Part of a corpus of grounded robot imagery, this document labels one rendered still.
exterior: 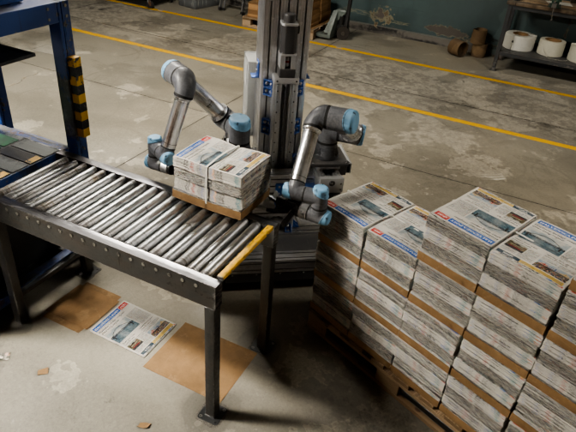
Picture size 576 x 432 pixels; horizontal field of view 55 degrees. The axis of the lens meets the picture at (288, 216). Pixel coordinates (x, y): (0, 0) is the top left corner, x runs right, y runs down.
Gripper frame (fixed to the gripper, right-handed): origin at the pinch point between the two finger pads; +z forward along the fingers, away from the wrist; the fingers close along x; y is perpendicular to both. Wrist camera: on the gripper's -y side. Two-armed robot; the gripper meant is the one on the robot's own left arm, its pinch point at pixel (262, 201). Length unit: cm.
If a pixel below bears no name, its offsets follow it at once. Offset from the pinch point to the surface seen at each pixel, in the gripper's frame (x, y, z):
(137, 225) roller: 49, -2, 38
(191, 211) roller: 26.1, -0.8, 24.3
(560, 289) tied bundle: 34, 25, -132
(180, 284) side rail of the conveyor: 68, -7, 1
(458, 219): 11, 27, -92
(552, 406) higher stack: 38, -24, -145
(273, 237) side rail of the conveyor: 17.9, -5.9, -15.3
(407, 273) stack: 9, -7, -78
